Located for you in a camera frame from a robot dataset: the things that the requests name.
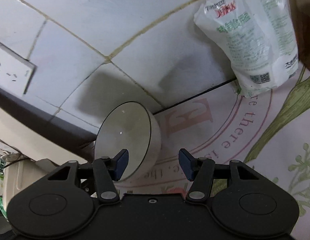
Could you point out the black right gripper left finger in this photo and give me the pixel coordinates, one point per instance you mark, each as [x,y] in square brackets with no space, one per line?
[106,171]

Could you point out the white rice cooker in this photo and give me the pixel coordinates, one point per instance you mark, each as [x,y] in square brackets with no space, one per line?
[20,175]

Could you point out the white wall socket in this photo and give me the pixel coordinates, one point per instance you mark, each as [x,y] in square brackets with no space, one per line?
[15,72]

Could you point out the small white ribbed bowl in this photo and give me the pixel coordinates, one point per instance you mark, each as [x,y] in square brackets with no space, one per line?
[133,127]

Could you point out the cream cutting board dark rim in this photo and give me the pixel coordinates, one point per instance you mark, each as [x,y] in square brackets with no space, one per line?
[43,134]

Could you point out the white plastic salt bag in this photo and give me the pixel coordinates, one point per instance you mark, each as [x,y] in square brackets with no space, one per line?
[257,36]

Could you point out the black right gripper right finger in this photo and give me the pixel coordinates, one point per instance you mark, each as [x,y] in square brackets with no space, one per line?
[199,171]

